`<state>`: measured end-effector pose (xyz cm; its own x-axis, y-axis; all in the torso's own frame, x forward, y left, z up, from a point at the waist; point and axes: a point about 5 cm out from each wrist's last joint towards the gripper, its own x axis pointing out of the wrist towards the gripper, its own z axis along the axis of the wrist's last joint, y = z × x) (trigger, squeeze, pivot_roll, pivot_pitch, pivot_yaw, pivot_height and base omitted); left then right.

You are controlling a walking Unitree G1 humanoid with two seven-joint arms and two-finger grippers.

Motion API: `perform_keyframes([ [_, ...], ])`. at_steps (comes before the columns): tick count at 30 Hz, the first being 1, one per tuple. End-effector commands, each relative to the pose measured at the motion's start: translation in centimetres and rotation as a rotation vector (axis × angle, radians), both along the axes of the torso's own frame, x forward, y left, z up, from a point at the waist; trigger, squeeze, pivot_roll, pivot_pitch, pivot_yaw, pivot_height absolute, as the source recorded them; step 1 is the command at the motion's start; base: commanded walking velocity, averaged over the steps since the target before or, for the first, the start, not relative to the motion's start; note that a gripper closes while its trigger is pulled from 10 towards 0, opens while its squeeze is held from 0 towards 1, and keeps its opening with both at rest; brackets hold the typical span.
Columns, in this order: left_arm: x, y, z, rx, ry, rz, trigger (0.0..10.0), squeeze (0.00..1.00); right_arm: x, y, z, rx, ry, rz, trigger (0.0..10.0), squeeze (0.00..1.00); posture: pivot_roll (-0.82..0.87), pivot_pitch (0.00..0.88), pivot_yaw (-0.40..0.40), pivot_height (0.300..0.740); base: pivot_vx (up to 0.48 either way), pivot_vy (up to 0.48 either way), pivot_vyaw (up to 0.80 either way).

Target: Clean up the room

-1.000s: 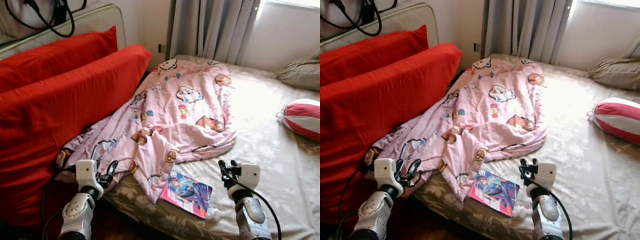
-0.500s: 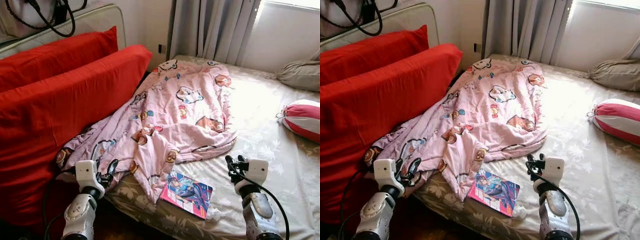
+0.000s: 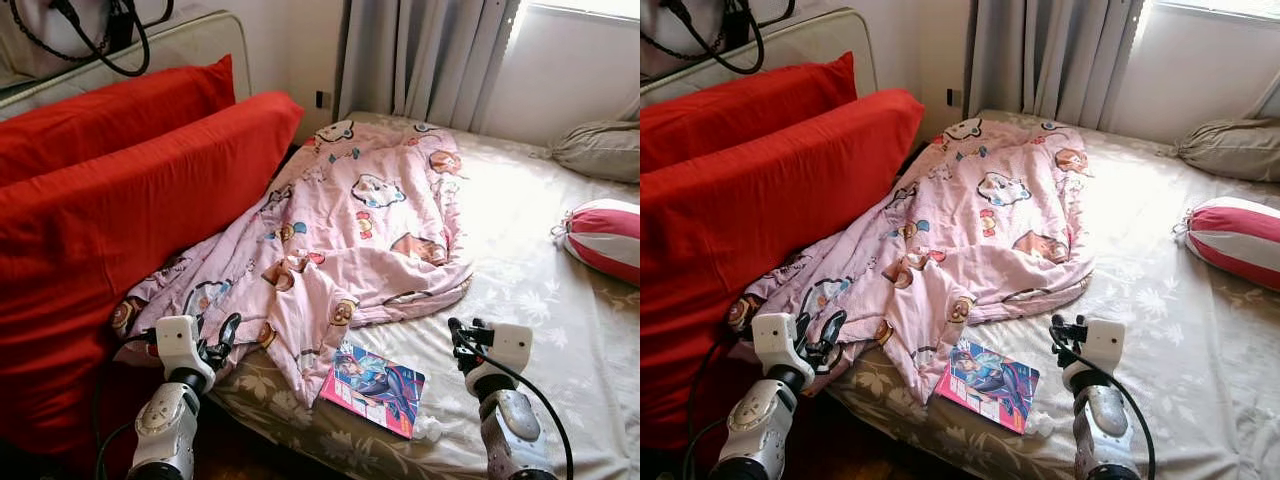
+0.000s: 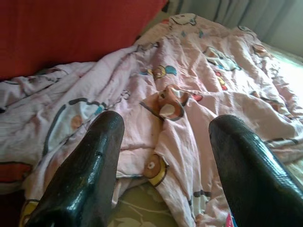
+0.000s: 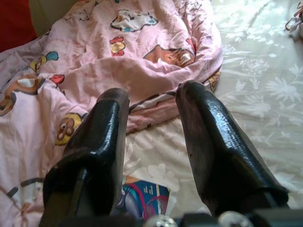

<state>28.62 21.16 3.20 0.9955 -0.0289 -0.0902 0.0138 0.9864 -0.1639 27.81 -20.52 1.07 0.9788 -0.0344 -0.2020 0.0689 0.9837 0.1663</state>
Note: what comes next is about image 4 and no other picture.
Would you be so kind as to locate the grey floral bed sheet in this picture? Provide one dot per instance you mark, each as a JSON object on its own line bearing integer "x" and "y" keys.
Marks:
{"x": 139, "y": 208}

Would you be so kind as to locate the large red fabric cover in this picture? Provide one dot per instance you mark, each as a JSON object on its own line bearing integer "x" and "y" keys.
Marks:
{"x": 71, "y": 30}

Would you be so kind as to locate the grey curtain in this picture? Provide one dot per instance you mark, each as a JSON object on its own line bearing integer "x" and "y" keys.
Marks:
{"x": 248, "y": 16}

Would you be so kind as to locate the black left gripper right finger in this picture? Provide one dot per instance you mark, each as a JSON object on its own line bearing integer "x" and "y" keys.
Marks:
{"x": 255, "y": 184}

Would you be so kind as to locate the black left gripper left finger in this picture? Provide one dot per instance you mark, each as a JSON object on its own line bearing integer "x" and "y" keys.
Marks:
{"x": 82, "y": 177}

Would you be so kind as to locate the pink cartoon print quilt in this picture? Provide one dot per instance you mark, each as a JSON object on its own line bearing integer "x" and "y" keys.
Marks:
{"x": 189, "y": 78}

